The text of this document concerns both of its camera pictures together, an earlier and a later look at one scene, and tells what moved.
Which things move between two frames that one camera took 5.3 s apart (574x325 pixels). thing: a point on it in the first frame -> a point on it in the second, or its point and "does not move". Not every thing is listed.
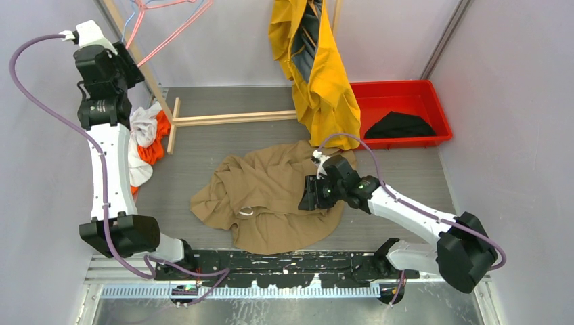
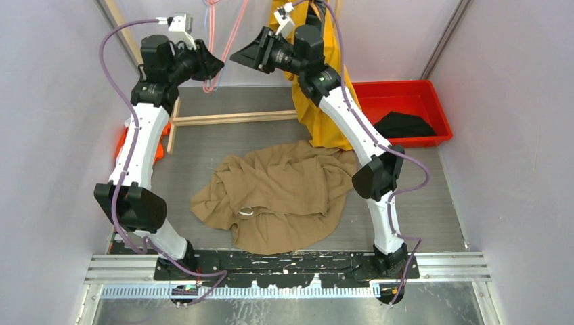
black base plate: x=345 y=269 does not move
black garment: x=396 y=124 does not move
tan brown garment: x=257 y=192 does not move
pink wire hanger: x=145 y=5 -> x=211 y=5
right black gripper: x=310 y=202 -> x=256 y=54
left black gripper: x=122 y=59 -> x=208 y=65
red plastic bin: x=413 y=97 does not move
